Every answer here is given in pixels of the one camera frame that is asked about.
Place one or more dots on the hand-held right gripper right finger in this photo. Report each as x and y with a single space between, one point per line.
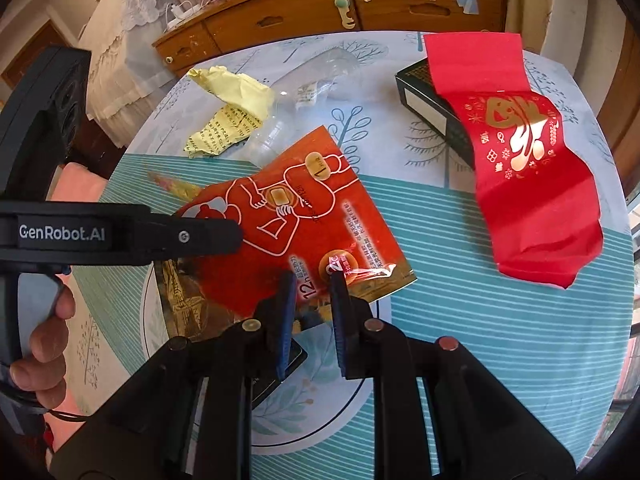
340 320

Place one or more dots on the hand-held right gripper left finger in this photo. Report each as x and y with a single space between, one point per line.
285 320

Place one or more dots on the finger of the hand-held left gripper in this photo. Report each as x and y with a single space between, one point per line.
200 237

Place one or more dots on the black box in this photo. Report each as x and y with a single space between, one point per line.
296 357

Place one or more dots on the gold foil wrapper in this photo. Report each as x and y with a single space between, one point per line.
200 300

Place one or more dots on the red printed packet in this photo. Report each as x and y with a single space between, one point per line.
300 220

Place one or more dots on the yellow paper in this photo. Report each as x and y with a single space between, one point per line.
235 95

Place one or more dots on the red paper with gold print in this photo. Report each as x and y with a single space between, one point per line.
525 200

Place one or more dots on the dark green box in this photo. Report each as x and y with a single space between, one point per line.
420 85

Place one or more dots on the person's left hand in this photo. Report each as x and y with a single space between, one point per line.
47 340

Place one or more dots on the pink bed cover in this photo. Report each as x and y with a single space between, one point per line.
75 185

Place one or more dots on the wooden door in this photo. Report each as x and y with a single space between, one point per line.
35 55

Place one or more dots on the lace covered furniture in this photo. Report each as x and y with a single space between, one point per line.
120 60

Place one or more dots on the tree print tablecloth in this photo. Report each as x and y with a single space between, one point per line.
475 335

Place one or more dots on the white power strip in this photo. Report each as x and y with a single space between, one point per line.
182 12

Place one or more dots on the wooden dresser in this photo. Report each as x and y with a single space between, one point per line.
300 15

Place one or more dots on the green knobbed hook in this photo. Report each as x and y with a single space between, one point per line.
345 12

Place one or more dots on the blue tape piece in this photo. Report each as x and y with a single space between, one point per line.
467 4

